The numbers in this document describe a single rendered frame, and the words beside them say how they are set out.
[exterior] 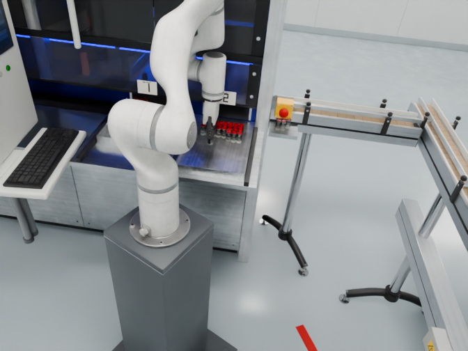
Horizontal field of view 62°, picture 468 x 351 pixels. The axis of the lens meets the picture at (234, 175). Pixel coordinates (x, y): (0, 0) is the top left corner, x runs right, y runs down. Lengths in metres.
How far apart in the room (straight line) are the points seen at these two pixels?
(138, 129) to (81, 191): 1.27
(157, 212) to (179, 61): 0.43
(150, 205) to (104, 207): 1.12
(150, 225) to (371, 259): 1.64
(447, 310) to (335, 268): 0.85
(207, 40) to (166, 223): 0.60
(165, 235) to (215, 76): 0.58
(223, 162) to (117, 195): 0.82
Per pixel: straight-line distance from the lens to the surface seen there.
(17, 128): 1.84
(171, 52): 1.01
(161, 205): 1.12
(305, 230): 2.55
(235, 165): 1.49
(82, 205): 2.30
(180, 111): 0.97
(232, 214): 2.04
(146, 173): 1.06
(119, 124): 1.02
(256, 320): 2.09
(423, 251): 1.88
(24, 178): 1.61
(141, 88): 1.75
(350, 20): 6.36
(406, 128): 1.90
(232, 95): 1.66
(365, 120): 1.88
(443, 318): 1.68
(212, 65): 1.40
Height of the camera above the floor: 1.75
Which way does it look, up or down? 37 degrees down
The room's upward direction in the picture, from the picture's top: 6 degrees clockwise
